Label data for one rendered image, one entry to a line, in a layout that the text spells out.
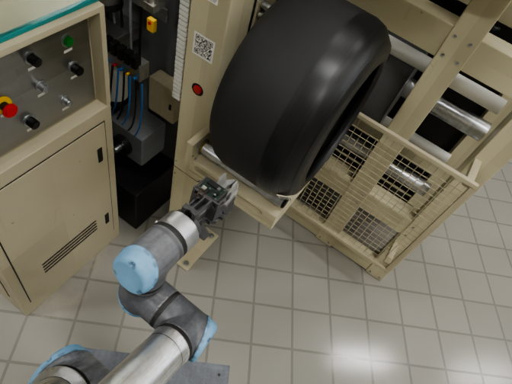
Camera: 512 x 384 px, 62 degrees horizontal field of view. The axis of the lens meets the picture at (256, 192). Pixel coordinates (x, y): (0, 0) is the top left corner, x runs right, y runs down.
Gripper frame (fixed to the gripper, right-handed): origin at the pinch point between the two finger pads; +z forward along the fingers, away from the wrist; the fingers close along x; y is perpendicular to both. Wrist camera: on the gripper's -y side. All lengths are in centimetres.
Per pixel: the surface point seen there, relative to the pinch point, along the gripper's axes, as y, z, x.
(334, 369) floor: -110, 42, -65
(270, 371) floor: -112, 22, -40
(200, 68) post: 3.6, 29.1, 33.7
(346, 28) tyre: 36.2, 29.0, -2.7
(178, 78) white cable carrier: -6, 31, 42
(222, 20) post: 22.7, 26.7, 28.9
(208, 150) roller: -19.5, 25.0, 21.4
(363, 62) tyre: 32.3, 26.9, -10.5
